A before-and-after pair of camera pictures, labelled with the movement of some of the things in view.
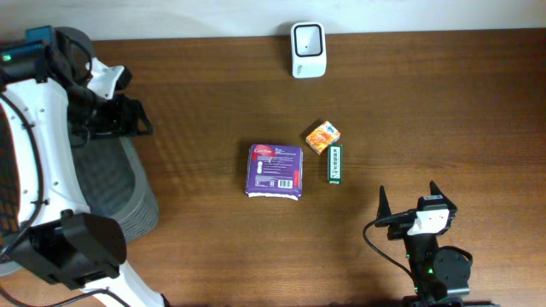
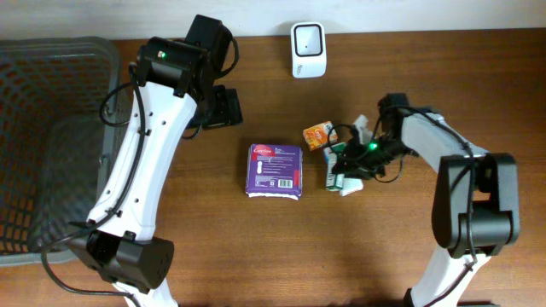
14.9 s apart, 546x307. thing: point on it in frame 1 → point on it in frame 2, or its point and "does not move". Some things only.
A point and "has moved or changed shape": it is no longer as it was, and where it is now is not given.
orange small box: x=325 y=135 has moved or changed shape
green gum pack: x=334 y=164 has moved or changed shape
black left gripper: x=124 y=118 → x=223 y=109
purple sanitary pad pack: x=274 y=170 does not move
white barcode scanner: x=308 y=49 does not move
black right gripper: x=398 y=230 → x=356 y=159
